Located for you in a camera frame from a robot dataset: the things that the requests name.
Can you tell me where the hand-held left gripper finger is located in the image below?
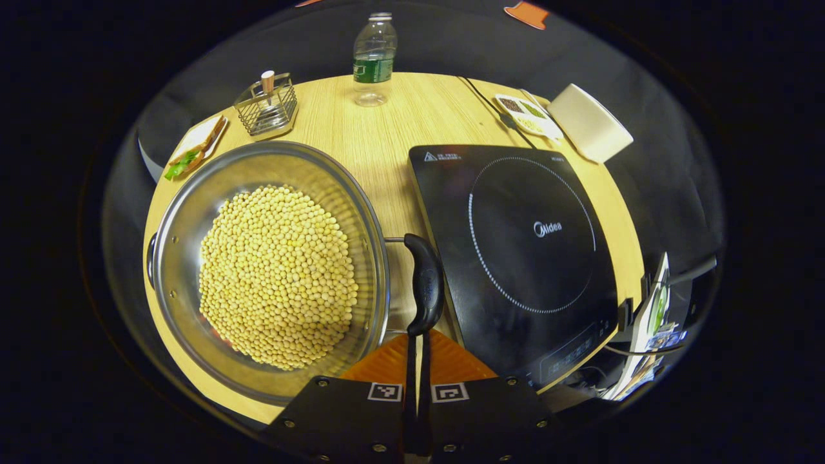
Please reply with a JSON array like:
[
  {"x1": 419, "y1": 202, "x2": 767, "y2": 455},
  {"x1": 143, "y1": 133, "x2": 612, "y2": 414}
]
[
  {"x1": 418, "y1": 329, "x2": 568, "y2": 461},
  {"x1": 261, "y1": 329, "x2": 420, "y2": 461}
]

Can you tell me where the black induction cooktop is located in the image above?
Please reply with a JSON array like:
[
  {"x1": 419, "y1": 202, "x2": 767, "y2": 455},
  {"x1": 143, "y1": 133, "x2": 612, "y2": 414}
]
[{"x1": 407, "y1": 144, "x2": 621, "y2": 394}]

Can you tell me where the steel pot with soybeans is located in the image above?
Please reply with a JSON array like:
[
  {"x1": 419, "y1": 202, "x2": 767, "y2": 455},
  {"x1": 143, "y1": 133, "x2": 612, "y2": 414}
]
[{"x1": 147, "y1": 140, "x2": 445, "y2": 407}]

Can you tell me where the stack of printed papers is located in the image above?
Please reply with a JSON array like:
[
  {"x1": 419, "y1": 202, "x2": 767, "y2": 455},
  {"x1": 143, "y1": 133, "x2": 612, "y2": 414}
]
[{"x1": 606, "y1": 251, "x2": 687, "y2": 401}]

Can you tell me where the white spice tray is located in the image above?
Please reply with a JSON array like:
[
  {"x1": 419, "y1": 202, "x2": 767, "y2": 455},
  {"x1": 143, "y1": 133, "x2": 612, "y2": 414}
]
[{"x1": 493, "y1": 93, "x2": 565, "y2": 141}]

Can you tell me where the white square container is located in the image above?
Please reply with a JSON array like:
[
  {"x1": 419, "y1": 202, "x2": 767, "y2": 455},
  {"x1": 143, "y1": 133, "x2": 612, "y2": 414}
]
[{"x1": 548, "y1": 82, "x2": 634, "y2": 164}]

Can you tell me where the sandwich with lettuce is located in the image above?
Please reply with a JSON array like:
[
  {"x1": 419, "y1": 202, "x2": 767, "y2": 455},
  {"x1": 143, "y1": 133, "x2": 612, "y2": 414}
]
[{"x1": 164, "y1": 116, "x2": 226, "y2": 181}]

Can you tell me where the clear plastic water bottle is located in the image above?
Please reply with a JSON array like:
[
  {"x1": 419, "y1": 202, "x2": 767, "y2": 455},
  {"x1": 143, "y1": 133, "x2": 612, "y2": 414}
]
[{"x1": 353, "y1": 12, "x2": 398, "y2": 108}]

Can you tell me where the small white plate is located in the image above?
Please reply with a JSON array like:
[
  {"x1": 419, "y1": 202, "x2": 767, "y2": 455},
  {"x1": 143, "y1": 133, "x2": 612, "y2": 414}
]
[{"x1": 174, "y1": 115, "x2": 228, "y2": 162}]

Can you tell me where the black power cable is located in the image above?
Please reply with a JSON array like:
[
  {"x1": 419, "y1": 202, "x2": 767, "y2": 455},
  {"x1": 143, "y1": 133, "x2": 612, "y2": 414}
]
[{"x1": 458, "y1": 76, "x2": 536, "y2": 149}]

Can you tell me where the wire mesh utensil holder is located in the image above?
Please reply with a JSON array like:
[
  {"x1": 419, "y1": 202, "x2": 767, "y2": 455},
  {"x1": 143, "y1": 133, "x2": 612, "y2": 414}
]
[{"x1": 233, "y1": 71, "x2": 298, "y2": 137}]

